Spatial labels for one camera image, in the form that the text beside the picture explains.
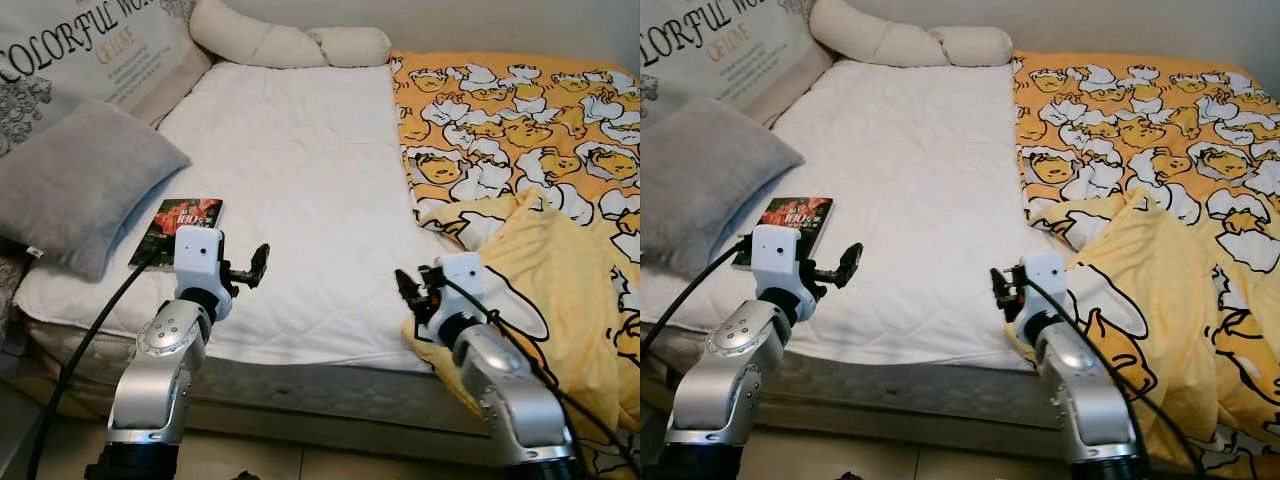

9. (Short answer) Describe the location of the dark book with red cover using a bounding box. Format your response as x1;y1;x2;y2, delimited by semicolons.
733;195;835;270
128;197;226;272

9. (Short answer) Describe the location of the grey pillow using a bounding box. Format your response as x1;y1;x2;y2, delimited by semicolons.
640;97;807;282
0;98;194;284

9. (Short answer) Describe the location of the white quilted mattress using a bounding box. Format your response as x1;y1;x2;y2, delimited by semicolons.
655;60;1063;374
15;62;473;374

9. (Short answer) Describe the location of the grey bed base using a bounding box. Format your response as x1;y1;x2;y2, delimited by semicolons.
15;318;503;443
645;338;1083;467

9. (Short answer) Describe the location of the orange cartoon egg duvet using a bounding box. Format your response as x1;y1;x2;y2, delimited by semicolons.
1010;50;1280;480
389;50;641;480

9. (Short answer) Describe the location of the cream knotted bolster pillow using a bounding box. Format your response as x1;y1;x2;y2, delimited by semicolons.
189;0;394;70
809;0;1015;70

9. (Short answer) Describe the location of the grey ornament printed headboard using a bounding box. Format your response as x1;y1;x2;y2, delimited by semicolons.
0;0;215;161
640;0;837;123

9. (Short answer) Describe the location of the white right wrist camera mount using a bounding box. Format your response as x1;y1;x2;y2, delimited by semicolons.
1017;251;1070;333
429;251;489;338

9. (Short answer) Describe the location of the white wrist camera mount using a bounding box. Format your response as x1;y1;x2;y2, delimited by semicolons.
172;225;224;303
1017;251;1070;333
749;224;805;304
429;251;489;338

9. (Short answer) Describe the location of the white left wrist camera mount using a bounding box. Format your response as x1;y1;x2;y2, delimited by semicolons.
749;224;805;304
172;225;224;303

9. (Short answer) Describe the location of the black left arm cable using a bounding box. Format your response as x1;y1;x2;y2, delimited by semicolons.
640;238;758;358
25;248;181;480

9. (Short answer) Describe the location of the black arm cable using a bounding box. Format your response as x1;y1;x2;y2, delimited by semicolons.
1020;274;1207;480
640;238;758;358
440;277;641;480
25;248;181;480

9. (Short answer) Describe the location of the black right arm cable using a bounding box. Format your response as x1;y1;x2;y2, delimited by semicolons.
440;277;641;480
1020;274;1207;480

